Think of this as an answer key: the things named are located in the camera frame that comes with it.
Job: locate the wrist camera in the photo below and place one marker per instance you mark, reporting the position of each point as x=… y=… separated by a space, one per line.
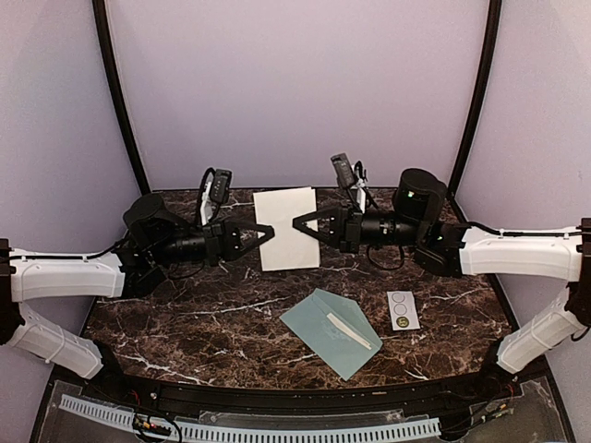
x=352 y=180
x=213 y=193

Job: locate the black left corner post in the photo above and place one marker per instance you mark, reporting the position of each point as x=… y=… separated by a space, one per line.
x=101 y=20

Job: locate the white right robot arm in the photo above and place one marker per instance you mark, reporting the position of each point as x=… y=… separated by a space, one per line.
x=467 y=249

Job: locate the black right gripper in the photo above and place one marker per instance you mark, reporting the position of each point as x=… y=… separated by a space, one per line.
x=344 y=227

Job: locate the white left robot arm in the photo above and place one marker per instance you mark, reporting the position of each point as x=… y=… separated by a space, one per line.
x=132 y=267

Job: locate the white sticker seal sheet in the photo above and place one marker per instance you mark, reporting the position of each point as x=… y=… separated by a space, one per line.
x=402 y=307

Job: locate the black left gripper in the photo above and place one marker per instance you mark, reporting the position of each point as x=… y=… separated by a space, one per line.
x=223 y=240

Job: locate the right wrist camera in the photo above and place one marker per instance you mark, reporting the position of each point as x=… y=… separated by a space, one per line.
x=352 y=180

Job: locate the black front rail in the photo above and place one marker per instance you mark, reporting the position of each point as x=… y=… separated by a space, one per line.
x=447 y=395

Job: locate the white letter sheet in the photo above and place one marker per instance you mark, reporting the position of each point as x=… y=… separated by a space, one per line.
x=344 y=328

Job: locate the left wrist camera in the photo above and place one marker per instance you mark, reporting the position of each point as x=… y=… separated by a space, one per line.
x=213 y=193

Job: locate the light blue paper envelope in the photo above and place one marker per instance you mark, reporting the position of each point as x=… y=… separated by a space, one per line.
x=308 y=321

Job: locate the black corner post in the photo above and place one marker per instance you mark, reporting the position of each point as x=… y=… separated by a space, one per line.
x=101 y=20
x=478 y=96

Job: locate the black right corner post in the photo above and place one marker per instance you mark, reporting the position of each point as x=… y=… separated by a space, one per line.
x=478 y=96

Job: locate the white slotted cable duct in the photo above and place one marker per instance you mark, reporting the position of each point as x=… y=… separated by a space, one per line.
x=233 y=427

